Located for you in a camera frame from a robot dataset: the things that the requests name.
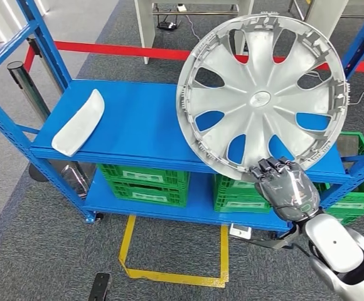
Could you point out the blue metal shelf rack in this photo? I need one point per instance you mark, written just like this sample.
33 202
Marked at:
138 120

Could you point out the steel frame legs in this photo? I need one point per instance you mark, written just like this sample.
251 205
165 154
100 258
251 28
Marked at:
296 9

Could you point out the white desk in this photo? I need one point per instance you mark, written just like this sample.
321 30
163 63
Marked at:
325 16
146 25

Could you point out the white curved plastic part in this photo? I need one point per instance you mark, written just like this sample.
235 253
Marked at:
78 124

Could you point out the red barrier belt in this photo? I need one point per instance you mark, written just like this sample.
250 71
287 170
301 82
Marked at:
122 50

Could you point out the white power adapter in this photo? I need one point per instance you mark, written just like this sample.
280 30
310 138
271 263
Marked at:
182 7

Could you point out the white lit plinth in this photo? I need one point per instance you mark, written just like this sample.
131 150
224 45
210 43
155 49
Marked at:
0 21

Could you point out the black router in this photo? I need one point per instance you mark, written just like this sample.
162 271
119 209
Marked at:
168 25

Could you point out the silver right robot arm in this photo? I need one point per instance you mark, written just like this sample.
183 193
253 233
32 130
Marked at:
332 243

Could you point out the dark metal stanchion post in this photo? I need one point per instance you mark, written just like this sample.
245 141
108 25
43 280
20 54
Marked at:
28 89
48 70

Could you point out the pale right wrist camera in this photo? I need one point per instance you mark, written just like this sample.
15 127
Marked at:
240 231

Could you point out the silver plastic wheel cover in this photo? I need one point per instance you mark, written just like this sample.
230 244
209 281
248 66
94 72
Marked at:
260 99

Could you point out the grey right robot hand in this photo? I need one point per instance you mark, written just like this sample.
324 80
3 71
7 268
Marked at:
288 191

